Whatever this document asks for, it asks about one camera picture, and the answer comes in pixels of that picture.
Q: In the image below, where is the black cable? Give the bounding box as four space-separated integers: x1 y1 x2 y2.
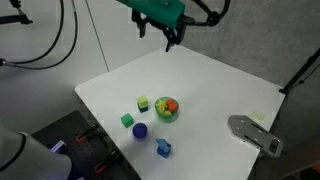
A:
0 0 232 66
0 0 79 71

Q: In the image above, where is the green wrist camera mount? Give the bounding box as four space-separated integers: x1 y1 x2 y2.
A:
116 0 186 30

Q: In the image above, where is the purple spiky ball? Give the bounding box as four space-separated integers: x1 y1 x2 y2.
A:
132 122 149 140

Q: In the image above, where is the black camera boom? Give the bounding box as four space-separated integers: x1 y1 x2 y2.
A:
0 0 34 26

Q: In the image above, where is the yellow toy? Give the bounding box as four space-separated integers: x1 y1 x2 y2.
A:
155 99 171 116

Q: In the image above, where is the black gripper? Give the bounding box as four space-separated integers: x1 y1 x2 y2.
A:
131 8 188 53

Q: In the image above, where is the light green cube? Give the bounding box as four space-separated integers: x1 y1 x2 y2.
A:
136 95 150 109

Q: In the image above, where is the grey metal plate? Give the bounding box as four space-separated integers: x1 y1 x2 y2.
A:
227 114 285 158

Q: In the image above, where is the dark blue cube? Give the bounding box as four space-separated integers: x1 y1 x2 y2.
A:
137 103 151 114

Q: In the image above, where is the purple lit strip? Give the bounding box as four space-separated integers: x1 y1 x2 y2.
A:
49 139 67 153

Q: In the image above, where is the black tripod leg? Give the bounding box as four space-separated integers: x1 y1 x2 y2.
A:
278 47 320 95

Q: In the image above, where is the red and black clamp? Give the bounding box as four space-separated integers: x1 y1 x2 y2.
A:
93 151 120 175
74 123 101 144

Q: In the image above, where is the orange toy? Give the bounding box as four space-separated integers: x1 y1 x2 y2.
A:
165 98 178 113

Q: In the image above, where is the green bowl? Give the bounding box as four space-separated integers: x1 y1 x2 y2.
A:
154 96 181 122

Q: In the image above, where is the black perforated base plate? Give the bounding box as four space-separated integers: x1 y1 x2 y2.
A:
31 110 143 180

